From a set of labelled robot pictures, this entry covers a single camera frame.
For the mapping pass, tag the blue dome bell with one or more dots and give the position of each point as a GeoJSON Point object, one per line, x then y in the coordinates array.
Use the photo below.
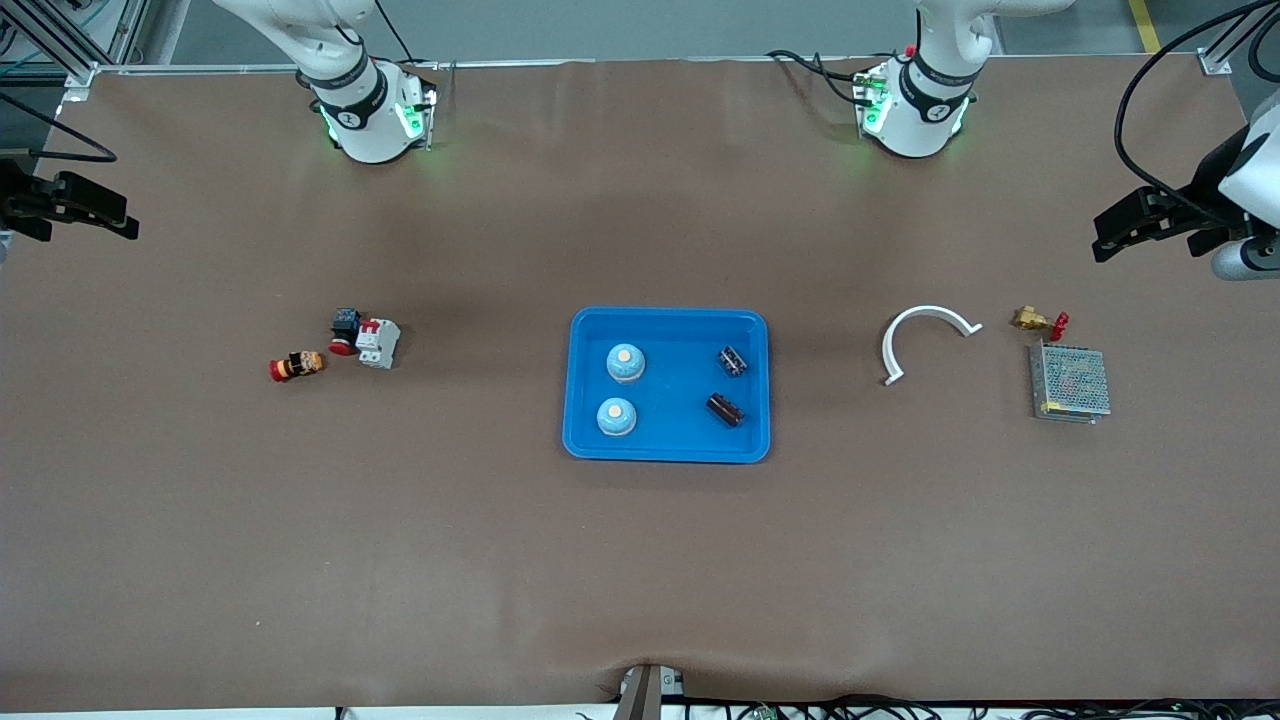
{"type": "Point", "coordinates": [616, 417]}
{"type": "Point", "coordinates": [625, 362]}

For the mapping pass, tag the red emergency stop button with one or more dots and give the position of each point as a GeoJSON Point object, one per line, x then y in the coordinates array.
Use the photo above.
{"type": "Point", "coordinates": [345, 325]}

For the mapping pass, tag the metal mesh power supply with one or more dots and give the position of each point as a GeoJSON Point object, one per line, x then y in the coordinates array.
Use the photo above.
{"type": "Point", "coordinates": [1070, 380]}

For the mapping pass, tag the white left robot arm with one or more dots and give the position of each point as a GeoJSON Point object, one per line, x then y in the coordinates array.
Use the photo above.
{"type": "Point", "coordinates": [915, 120]}

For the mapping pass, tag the white curved plastic strip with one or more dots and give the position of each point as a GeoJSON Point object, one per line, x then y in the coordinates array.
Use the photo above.
{"type": "Point", "coordinates": [889, 350]}

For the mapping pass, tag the dark brown electrolytic capacitor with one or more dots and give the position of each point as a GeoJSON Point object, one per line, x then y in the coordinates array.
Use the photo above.
{"type": "Point", "coordinates": [725, 410]}
{"type": "Point", "coordinates": [733, 361]}

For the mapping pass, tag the blue plastic tray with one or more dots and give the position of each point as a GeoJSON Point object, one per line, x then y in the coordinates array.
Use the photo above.
{"type": "Point", "coordinates": [680, 440]}

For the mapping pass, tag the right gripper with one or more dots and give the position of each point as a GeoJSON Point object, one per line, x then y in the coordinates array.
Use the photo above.
{"type": "Point", "coordinates": [20, 198]}

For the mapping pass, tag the orange red pushbutton switch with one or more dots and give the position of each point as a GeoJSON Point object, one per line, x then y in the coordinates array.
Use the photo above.
{"type": "Point", "coordinates": [298, 366]}

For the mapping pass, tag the brown table mat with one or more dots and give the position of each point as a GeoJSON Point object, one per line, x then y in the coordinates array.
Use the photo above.
{"type": "Point", "coordinates": [640, 560]}

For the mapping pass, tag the white circuit breaker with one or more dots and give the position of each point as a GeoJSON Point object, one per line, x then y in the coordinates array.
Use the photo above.
{"type": "Point", "coordinates": [378, 343]}

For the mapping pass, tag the aluminium frame profile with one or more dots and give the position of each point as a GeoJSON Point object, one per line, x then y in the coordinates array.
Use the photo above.
{"type": "Point", "coordinates": [80, 68]}
{"type": "Point", "coordinates": [1215, 62]}

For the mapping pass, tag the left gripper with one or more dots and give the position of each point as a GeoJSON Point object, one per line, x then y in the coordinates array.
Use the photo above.
{"type": "Point", "coordinates": [1203, 201]}

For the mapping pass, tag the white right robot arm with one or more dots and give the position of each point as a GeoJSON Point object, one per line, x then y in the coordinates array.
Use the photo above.
{"type": "Point", "coordinates": [370, 120]}

